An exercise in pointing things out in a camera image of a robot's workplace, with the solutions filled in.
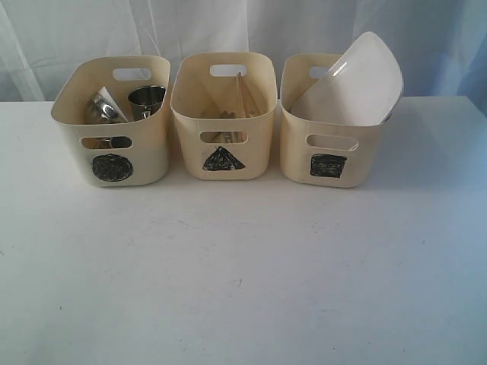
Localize white square plate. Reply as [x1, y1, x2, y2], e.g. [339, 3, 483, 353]
[289, 31, 403, 127]

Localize white ceramic bowl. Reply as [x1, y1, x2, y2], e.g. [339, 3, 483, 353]
[95, 87, 129, 123]

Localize stainless steel bowl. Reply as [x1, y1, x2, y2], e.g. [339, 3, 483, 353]
[93, 136, 132, 149]

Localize cream bin with triangle mark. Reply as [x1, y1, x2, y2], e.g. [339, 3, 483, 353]
[170, 52, 277, 180]

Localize wooden chopstick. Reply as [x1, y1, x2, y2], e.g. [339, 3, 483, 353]
[243, 78, 261, 118]
[237, 72, 250, 118]

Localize cream bin with circle mark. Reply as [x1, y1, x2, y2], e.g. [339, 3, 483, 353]
[51, 56, 171, 187]

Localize cream bin with square mark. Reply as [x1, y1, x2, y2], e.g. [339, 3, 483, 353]
[280, 53, 383, 188]

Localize steel mug with band handle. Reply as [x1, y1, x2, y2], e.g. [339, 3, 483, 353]
[84, 94, 118, 125]

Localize steel mug with wire handle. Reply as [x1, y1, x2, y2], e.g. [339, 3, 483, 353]
[128, 85, 166, 121]

